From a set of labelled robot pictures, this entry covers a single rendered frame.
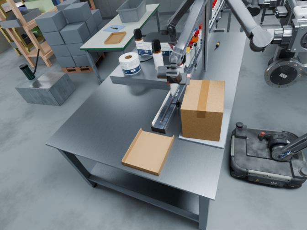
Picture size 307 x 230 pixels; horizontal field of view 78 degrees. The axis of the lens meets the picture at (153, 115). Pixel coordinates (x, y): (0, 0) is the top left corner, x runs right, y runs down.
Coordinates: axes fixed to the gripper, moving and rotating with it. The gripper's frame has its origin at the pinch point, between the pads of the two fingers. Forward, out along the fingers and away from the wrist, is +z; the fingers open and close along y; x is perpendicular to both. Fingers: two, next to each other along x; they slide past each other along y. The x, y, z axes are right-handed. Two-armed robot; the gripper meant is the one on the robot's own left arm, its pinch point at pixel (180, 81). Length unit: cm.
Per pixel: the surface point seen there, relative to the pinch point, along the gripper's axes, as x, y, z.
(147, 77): -17, 43, 51
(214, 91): 5.0, -21.7, 3.3
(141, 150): 47, 24, 5
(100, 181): 89, 80, 49
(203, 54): -41, -8, 55
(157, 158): 51, 11, 2
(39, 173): 101, 179, 65
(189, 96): 9.3, -6.7, -0.5
